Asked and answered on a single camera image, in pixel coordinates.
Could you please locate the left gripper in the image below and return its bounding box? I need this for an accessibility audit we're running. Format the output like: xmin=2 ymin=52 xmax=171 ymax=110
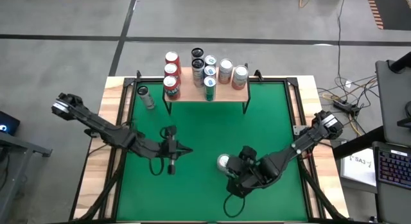
xmin=159 ymin=125 xmax=194 ymax=176

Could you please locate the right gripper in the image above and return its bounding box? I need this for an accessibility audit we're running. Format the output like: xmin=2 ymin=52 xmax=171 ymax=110
xmin=225 ymin=145 xmax=269 ymax=199

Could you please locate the white red Spindrift can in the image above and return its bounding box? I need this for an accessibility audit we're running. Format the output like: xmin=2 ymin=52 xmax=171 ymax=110
xmin=231 ymin=65 xmax=250 ymax=90
xmin=216 ymin=153 xmax=232 ymax=175

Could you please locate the white Celsius peach can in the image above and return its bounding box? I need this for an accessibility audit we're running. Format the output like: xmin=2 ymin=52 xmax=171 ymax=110
xmin=190 ymin=47 xmax=206 ymax=63
xmin=136 ymin=85 xmax=157 ymax=110
xmin=191 ymin=58 xmax=206 ymax=89

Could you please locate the red Fanta strawberry can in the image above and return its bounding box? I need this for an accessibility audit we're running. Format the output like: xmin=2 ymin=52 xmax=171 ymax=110
xmin=163 ymin=62 xmax=182 ymax=80
xmin=164 ymin=51 xmax=182 ymax=69
xmin=162 ymin=75 xmax=181 ymax=101

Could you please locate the teal Red Bull can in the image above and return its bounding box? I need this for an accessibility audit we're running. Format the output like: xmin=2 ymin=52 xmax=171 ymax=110
xmin=203 ymin=75 xmax=218 ymax=102
xmin=204 ymin=65 xmax=218 ymax=80

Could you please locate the Spindrift grapefruit can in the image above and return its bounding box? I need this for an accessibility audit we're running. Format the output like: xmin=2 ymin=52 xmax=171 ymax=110
xmin=218 ymin=58 xmax=234 ymax=85

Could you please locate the wooden shelf with black legs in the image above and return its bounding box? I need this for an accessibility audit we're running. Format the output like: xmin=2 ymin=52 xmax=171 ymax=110
xmin=162 ymin=62 xmax=251 ymax=116

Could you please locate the white paper sign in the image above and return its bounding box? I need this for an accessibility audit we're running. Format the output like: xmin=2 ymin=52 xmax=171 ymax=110
xmin=339 ymin=148 xmax=377 ymax=187

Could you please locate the black power strip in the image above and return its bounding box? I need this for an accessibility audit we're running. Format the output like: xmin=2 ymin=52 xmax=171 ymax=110
xmin=332 ymin=100 xmax=362 ymax=117

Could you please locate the black keyboard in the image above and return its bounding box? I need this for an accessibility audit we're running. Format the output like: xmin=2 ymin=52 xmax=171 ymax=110
xmin=374 ymin=142 xmax=411 ymax=190

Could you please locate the grey metal desk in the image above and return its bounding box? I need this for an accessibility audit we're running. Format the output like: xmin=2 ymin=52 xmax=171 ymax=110
xmin=0 ymin=130 xmax=54 ymax=224

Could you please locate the black device with blue lights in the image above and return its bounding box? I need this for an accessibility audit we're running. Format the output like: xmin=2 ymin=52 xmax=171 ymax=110
xmin=0 ymin=110 xmax=21 ymax=137

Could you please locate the black orange-striped floor mat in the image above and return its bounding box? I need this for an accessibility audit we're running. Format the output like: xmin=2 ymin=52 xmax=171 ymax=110
xmin=365 ymin=0 xmax=411 ymax=31

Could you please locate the black aluminium table frame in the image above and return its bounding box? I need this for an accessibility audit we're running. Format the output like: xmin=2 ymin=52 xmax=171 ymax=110
xmin=69 ymin=69 xmax=349 ymax=224

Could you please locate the black floor cable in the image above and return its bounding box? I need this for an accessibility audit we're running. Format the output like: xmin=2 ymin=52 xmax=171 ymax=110
xmin=333 ymin=0 xmax=349 ymax=90

